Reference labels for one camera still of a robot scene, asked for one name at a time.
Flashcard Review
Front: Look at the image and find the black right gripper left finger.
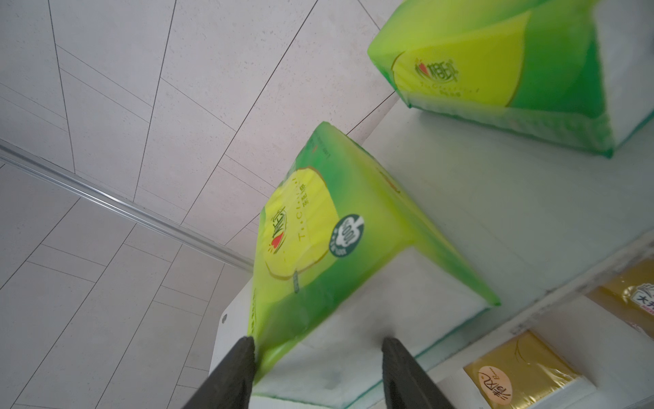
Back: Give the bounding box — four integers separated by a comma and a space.
182, 337, 255, 409

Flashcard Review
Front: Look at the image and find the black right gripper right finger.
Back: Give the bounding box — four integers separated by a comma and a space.
381, 337, 455, 409

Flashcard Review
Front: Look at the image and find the gold tissue pack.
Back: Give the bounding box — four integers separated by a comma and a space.
587, 258, 653, 339
463, 331, 596, 408

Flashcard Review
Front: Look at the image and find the green tissue pack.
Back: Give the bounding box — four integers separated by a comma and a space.
368, 0, 653, 157
248, 122, 500, 408

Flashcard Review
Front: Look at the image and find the white two-tier shelf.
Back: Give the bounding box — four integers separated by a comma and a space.
208, 99, 654, 409

